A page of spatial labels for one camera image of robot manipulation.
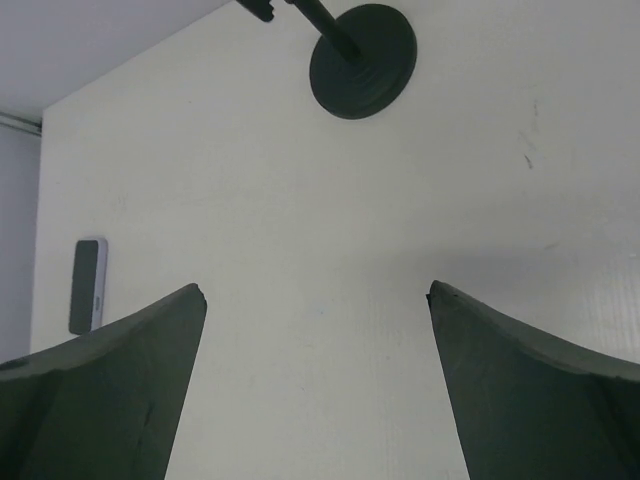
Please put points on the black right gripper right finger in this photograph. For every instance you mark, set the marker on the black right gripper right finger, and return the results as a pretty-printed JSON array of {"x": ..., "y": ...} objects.
[{"x": 528, "y": 404}]

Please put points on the smartphone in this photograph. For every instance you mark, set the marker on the smartphone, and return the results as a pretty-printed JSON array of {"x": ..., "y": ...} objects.
[{"x": 88, "y": 285}]

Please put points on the black phone stand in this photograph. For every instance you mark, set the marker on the black phone stand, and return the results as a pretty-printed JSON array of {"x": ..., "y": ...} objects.
[{"x": 363, "y": 59}]

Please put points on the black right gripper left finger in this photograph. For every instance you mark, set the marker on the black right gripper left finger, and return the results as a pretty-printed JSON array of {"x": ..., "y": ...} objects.
[{"x": 106, "y": 404}]

